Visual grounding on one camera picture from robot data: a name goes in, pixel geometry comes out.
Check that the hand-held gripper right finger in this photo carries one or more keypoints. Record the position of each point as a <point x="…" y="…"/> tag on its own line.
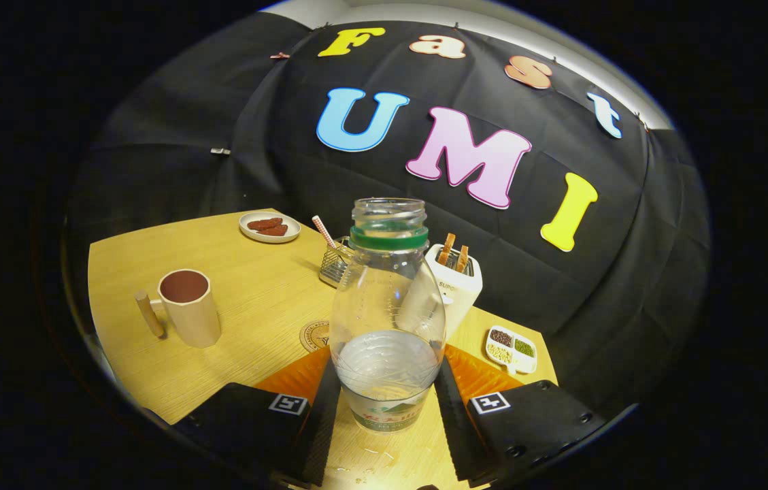
<point x="452" y="435"/>

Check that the white toaster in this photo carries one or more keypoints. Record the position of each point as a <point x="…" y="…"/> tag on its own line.
<point x="462" y="292"/>

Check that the wooden table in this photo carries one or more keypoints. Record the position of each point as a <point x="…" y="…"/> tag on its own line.
<point x="247" y="286"/>

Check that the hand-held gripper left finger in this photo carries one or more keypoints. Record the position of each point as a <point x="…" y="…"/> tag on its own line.
<point x="322" y="435"/>

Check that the red checked paper straw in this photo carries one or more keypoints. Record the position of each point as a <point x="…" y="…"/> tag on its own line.
<point x="322" y="231"/>

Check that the round white plate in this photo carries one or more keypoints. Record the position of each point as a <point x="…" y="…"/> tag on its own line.
<point x="254" y="235"/>

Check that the round wooden coaster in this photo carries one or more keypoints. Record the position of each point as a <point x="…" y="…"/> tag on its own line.
<point x="312" y="335"/>

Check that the brown food piece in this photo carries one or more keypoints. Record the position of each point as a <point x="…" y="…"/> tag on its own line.
<point x="275" y="231"/>
<point x="264" y="223"/>

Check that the clear plastic juice bottle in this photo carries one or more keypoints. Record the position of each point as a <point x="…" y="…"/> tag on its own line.
<point x="387" y="306"/>

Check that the toast slice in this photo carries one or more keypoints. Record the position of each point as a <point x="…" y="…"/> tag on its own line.
<point x="447" y="249"/>
<point x="462" y="259"/>

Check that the black backdrop cloth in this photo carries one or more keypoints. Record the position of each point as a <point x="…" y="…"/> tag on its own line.
<point x="594" y="306"/>

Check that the white divided dish with grains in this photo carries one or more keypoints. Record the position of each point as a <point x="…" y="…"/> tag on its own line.
<point x="513" y="344"/>

